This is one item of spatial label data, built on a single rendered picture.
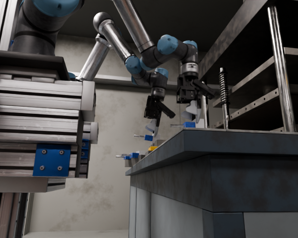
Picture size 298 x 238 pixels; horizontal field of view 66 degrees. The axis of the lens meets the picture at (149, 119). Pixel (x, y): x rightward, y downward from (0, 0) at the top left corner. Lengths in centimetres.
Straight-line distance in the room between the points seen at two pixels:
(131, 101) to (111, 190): 151
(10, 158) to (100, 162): 311
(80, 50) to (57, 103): 374
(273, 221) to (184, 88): 63
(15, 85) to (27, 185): 29
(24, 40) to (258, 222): 72
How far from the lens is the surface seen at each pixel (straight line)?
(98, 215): 380
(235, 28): 206
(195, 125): 92
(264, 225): 44
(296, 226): 47
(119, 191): 378
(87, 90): 68
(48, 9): 71
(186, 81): 98
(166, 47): 94
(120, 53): 120
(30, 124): 67
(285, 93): 151
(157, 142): 99
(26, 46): 76
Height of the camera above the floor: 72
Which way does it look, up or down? 15 degrees up
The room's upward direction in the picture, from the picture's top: 1 degrees clockwise
